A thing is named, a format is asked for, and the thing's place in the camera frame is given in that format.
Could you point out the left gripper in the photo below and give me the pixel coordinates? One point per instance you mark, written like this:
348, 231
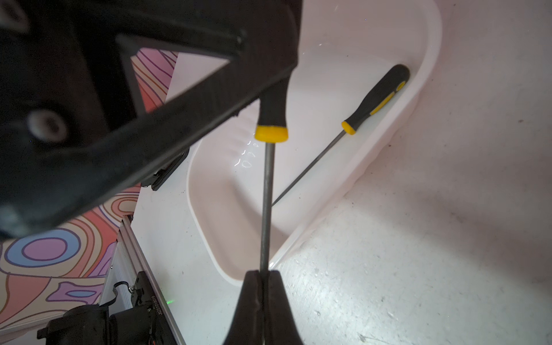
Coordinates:
65, 110

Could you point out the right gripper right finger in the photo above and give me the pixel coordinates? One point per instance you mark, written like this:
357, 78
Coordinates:
279, 326

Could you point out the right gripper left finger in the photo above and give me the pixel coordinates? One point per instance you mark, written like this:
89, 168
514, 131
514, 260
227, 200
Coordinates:
247, 323

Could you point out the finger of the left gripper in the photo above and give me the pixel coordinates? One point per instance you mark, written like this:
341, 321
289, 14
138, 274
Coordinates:
134, 151
247, 30

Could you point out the white storage tray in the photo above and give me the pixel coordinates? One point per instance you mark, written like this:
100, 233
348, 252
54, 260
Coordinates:
346, 47

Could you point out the aluminium rail front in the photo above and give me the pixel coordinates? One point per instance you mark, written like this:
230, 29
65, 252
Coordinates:
128, 259

